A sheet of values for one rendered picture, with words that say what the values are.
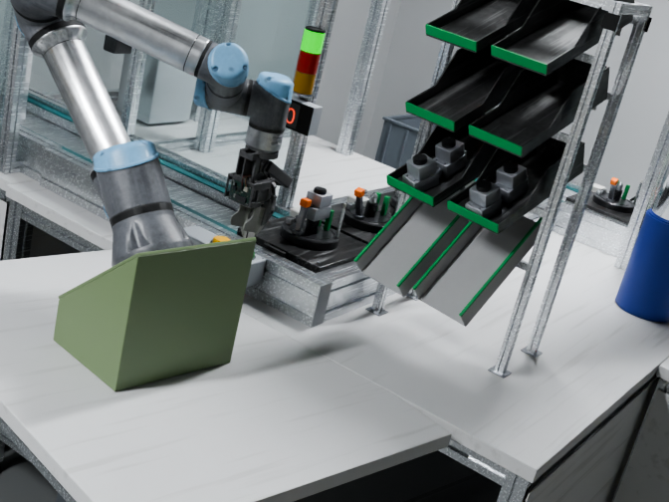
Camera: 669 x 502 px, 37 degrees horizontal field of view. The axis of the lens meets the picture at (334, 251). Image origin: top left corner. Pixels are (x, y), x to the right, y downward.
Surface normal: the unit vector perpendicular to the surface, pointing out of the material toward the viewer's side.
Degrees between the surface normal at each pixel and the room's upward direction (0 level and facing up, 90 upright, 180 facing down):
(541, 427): 0
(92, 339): 90
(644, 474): 90
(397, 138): 90
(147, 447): 0
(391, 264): 45
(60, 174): 90
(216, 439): 0
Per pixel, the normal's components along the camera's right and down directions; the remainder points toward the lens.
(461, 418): 0.22, -0.91
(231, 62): 0.17, -0.18
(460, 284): -0.33, -0.57
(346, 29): 0.66, 0.40
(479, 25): -0.09, -0.78
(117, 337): -0.68, 0.11
